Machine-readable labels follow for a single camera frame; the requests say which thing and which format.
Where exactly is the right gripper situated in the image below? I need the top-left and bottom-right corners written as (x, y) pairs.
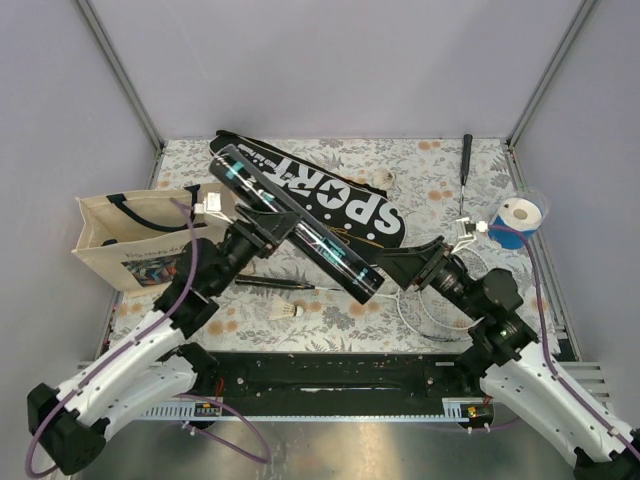
top-left (372, 236), bottom-right (485, 320)

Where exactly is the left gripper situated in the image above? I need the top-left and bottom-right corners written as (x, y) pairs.
top-left (212, 204), bottom-right (304, 295)

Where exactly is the black shuttlecock tube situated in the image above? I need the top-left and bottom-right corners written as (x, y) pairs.
top-left (209, 145), bottom-right (383, 304)

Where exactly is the white shuttlecock front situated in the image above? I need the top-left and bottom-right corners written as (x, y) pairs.
top-left (269, 296), bottom-right (305, 321)

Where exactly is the white shuttlecock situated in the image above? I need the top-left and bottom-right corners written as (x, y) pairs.
top-left (269, 296), bottom-right (305, 321)
top-left (374, 169), bottom-right (395, 189)

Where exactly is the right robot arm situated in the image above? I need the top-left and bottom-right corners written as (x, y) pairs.
top-left (376, 238), bottom-right (639, 479)

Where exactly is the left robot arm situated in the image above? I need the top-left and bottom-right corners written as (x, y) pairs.
top-left (25, 208), bottom-right (304, 479)

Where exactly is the black sport racket cover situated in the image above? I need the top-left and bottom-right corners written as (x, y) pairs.
top-left (209, 130), bottom-right (406, 264)

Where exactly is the floral table mat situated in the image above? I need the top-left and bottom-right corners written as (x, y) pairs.
top-left (194, 139), bottom-right (515, 353)

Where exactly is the blue wrapped toilet paper roll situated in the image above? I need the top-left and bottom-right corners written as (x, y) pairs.
top-left (488, 197), bottom-right (545, 250)

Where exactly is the beige canvas tote bag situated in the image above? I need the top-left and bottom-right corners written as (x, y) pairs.
top-left (71, 180), bottom-right (236, 295)

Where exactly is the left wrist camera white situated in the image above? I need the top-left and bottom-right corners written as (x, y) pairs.
top-left (193, 192), bottom-right (228, 224)

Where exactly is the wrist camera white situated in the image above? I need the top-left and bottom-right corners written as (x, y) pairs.
top-left (193, 192), bottom-right (228, 224)
top-left (451, 217), bottom-right (489, 254)

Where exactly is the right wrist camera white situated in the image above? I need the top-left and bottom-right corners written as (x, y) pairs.
top-left (451, 217), bottom-right (489, 254)

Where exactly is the white racket black handle right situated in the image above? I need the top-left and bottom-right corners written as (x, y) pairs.
top-left (427, 134), bottom-right (506, 245)

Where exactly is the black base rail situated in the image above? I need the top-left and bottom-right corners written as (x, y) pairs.
top-left (193, 352), bottom-right (493, 407)

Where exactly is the white slotted cable duct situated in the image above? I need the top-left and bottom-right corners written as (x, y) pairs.
top-left (139, 399), bottom-right (494, 423)

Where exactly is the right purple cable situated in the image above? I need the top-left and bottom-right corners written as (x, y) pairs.
top-left (487, 224), bottom-right (640, 451)

